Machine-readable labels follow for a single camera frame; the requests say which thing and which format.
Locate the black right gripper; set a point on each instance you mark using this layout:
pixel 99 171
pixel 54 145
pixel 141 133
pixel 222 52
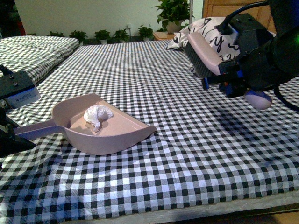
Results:
pixel 253 71

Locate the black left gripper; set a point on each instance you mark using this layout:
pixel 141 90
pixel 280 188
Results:
pixel 10 143

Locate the white paper trash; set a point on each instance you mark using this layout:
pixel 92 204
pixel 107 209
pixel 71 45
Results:
pixel 96 114

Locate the beige plastic dustpan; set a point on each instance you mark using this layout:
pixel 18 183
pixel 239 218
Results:
pixel 118 133

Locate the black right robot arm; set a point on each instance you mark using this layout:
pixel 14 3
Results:
pixel 285 14

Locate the cartoon print pillow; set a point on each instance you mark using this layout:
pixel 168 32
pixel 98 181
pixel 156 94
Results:
pixel 221 44

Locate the wooden headboard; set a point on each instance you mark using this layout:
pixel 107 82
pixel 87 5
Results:
pixel 222 8

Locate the folded checkered quilt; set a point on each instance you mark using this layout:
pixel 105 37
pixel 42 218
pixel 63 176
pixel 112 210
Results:
pixel 37 55

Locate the black white checkered bed sheet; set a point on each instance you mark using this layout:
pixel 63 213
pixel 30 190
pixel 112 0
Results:
pixel 210 155

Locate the metal pole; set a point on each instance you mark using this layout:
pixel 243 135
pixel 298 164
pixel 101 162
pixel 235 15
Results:
pixel 191 11

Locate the large potted green plant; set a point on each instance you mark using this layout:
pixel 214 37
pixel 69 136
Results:
pixel 172 13

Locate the small wooden side table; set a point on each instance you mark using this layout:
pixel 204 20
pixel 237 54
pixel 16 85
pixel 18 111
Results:
pixel 159 36

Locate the small potted plant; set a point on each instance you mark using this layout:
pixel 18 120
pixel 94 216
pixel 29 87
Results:
pixel 79 35
pixel 102 36
pixel 121 35
pixel 145 33

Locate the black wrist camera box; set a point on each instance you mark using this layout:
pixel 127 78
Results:
pixel 245 31

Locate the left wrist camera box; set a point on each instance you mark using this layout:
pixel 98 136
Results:
pixel 17 89

